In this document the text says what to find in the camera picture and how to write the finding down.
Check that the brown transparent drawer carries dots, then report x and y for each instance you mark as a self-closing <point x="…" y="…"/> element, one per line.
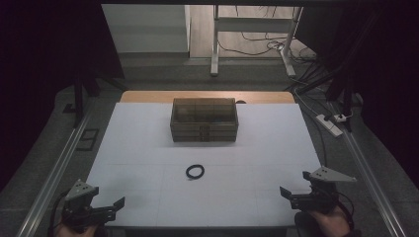
<point x="187" y="139"/>
<point x="187" y="133"/>
<point x="187" y="127"/>

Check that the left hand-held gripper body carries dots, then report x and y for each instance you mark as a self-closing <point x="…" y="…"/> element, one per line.
<point x="79" y="192"/>

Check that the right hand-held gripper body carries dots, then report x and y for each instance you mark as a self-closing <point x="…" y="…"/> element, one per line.
<point x="321" y="197"/>

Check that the white table cover sheet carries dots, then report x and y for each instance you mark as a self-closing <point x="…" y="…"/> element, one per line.
<point x="138" y="148"/>

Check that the brown transparent drawer cabinet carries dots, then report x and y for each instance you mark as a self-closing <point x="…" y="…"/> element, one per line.
<point x="204" y="112"/>

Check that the person's left hand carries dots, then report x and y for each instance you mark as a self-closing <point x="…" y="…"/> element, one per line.
<point x="77" y="232"/>

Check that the aluminium rail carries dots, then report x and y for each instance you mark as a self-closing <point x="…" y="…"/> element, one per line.
<point x="52" y="177"/>
<point x="369" y="181"/>

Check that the white metal desk frame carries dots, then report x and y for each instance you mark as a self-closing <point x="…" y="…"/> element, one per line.
<point x="214" y="49"/>

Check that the black metal stand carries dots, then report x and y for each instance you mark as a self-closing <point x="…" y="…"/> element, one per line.
<point x="78" y="98"/>
<point x="347" y="98"/>

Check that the black curtain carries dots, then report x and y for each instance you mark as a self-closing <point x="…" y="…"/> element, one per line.
<point x="39" y="65"/>
<point x="388" y="82"/>

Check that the white plug adapter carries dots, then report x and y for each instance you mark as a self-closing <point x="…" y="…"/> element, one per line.
<point x="341" y="117"/>

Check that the white power strip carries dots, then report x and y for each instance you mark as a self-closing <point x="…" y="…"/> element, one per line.
<point x="329" y="126"/>

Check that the person's right hand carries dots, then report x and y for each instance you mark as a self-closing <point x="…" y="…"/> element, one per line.
<point x="332" y="223"/>

